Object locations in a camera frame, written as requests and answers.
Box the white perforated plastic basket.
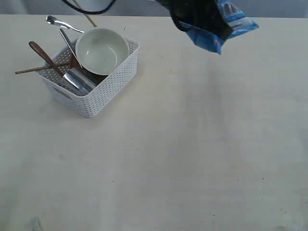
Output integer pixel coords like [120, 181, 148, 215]
[37, 37, 140, 118]

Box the wooden chopstick back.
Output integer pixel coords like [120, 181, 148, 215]
[73, 0, 97, 27]

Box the wooden handled metal scoop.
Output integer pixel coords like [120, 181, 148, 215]
[28, 41, 96, 95]

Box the silver fork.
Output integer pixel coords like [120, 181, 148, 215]
[46, 15, 84, 33]

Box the brown round plate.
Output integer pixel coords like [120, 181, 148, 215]
[68, 54, 108, 85]

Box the white ceramic bowl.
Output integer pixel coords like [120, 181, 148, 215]
[75, 27, 130, 76]

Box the black cable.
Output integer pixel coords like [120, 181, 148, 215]
[62, 0, 118, 15]

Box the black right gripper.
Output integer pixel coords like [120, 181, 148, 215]
[157, 0, 233, 40]

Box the blue snack bag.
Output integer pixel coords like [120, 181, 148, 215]
[186, 0, 259, 54]

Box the silver table knife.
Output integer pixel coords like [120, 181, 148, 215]
[59, 28, 86, 75]

